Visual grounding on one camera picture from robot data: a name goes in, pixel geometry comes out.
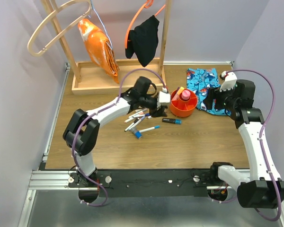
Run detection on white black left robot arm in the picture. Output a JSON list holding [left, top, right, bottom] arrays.
[[62, 77, 171, 187]]

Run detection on blue wire hanger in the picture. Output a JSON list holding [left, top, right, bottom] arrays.
[[90, 0, 113, 50]]

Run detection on black hanging garment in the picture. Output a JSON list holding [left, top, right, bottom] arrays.
[[125, 15, 160, 67]]

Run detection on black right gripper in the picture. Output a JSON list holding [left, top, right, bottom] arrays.
[[203, 83, 239, 111]]

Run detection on pink cap marker tube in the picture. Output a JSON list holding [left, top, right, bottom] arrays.
[[181, 89, 191, 101]]

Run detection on grey glue stick blue cap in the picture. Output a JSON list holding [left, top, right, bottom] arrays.
[[130, 127, 142, 139]]

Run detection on pink highlighter yellow cap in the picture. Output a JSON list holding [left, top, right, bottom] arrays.
[[172, 88, 184, 101]]

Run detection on orange white folded cloth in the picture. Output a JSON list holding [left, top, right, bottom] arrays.
[[78, 18, 119, 84]]

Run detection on wooden clothes hanger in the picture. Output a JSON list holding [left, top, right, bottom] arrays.
[[27, 0, 92, 57]]

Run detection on grey cap white marker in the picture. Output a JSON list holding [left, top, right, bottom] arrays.
[[124, 115, 140, 123]]

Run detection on orange plastic hanger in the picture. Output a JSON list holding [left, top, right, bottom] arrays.
[[124, 0, 166, 49]]

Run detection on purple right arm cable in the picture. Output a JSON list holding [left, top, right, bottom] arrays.
[[227, 69, 282, 222]]

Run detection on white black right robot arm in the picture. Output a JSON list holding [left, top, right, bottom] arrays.
[[204, 79, 284, 209]]

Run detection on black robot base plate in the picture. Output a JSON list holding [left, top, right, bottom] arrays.
[[68, 168, 230, 198]]

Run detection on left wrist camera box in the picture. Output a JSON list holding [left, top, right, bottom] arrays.
[[157, 91, 171, 106]]

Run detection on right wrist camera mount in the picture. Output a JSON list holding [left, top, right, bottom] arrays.
[[220, 71, 237, 92]]

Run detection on black highlighter blue cap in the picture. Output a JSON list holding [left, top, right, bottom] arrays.
[[162, 118, 182, 125]]

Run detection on blue shark print cloth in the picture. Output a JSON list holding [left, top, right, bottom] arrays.
[[186, 68, 231, 116]]

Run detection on aluminium frame rail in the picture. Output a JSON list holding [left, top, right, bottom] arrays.
[[18, 63, 77, 227]]

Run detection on wooden rack base tray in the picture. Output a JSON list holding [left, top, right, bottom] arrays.
[[71, 58, 166, 95]]

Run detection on orange round divided organizer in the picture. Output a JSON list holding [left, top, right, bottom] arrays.
[[169, 88, 198, 117]]

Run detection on wooden clothes rack posts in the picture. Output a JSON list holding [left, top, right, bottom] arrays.
[[42, 0, 171, 84]]

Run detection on peach cap white marker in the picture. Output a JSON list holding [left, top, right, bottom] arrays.
[[128, 108, 147, 118]]

